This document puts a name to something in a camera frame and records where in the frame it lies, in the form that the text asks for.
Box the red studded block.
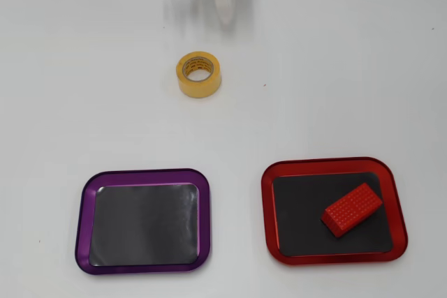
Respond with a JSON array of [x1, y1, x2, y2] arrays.
[[321, 182, 383, 241]]

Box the yellow tape roll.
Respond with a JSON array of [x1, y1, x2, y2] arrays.
[[175, 51, 222, 98]]

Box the red metal tray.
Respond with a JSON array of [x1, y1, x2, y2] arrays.
[[261, 156, 409, 269]]

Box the purple metal tray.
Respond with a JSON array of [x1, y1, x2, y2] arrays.
[[74, 167, 212, 276]]

